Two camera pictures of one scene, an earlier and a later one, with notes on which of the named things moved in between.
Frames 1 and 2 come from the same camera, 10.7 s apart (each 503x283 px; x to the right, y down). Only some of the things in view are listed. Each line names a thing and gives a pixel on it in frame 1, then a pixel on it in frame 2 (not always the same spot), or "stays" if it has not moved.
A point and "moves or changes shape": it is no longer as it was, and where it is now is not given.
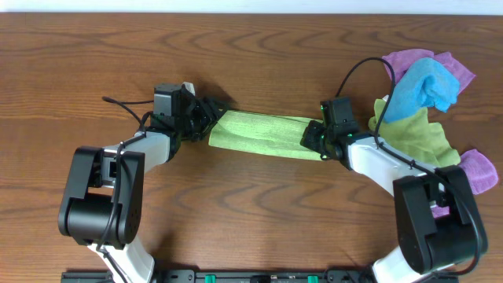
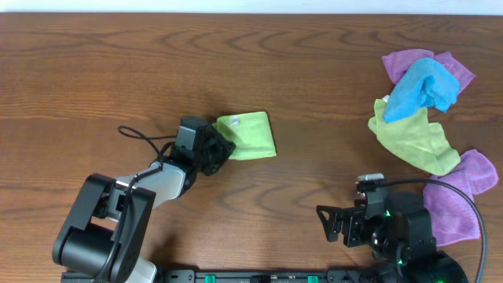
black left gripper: [205, 116] to [219, 147]
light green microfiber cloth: [273, 134] moves or changes shape
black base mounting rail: [233, 276] stays
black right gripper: [314, 135] to [351, 226]
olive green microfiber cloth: [415, 136] stays
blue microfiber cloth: [424, 83] stays
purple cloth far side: [400, 60] stays
